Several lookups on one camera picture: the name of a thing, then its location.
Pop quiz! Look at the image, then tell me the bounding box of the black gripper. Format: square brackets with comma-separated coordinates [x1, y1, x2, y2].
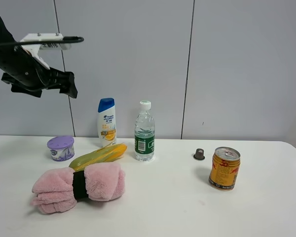
[40, 68, 78, 98]

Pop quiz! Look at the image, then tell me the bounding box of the toy corn cob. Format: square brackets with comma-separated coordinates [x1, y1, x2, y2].
[69, 144, 127, 172]

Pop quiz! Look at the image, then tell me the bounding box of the white blue-cap shampoo bottle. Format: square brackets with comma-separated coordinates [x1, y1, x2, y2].
[97, 98, 116, 147]

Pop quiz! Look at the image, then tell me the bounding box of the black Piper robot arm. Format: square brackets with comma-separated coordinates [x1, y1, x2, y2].
[0, 17, 84, 98]

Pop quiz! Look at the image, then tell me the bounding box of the clear green-label water bottle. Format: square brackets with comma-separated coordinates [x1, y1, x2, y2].
[134, 101, 155, 161]

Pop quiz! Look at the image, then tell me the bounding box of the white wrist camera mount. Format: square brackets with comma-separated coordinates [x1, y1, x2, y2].
[20, 33, 71, 70]

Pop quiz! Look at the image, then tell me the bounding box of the gold Red Bull can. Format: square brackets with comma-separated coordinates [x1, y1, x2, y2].
[209, 147, 240, 191]

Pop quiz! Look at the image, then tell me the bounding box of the purple lidded air freshener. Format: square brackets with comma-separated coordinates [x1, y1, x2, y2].
[47, 135, 75, 161]

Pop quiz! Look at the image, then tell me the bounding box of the rolled pink towel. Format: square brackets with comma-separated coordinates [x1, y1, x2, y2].
[31, 162, 125, 214]

